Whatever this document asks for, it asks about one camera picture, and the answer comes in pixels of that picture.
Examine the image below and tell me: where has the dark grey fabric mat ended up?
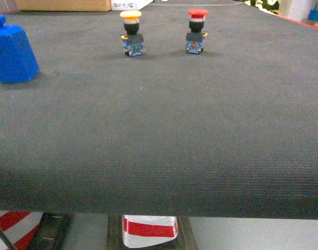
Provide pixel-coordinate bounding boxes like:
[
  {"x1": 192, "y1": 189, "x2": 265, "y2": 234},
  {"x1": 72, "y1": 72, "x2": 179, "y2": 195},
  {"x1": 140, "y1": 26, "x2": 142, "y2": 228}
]
[{"x1": 0, "y1": 1, "x2": 318, "y2": 219}]

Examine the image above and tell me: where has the white box with label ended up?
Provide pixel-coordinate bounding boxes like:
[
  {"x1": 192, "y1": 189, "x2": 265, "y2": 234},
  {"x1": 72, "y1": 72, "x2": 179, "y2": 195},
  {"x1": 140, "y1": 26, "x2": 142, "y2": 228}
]
[{"x1": 111, "y1": 0, "x2": 154, "y2": 11}]

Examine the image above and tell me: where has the cardboard box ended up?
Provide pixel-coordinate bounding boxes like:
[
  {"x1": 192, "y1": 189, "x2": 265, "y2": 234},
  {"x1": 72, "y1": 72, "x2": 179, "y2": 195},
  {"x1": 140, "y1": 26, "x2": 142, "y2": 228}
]
[{"x1": 16, "y1": 0, "x2": 111, "y2": 12}]

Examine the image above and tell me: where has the blue plastic part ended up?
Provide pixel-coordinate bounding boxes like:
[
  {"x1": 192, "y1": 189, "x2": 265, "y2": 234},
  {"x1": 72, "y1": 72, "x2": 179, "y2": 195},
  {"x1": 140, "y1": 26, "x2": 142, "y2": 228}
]
[{"x1": 0, "y1": 15, "x2": 40, "y2": 83}]

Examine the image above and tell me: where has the red mushroom push button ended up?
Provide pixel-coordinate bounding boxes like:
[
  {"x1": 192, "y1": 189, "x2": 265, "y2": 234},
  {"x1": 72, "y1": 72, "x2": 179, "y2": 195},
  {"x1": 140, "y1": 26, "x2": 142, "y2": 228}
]
[{"x1": 185, "y1": 8, "x2": 209, "y2": 55}]

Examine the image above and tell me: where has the yellow mushroom push button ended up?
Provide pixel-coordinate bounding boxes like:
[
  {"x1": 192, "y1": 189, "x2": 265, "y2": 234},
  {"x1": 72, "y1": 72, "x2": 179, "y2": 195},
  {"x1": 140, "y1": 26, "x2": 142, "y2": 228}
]
[{"x1": 120, "y1": 10, "x2": 145, "y2": 57}]

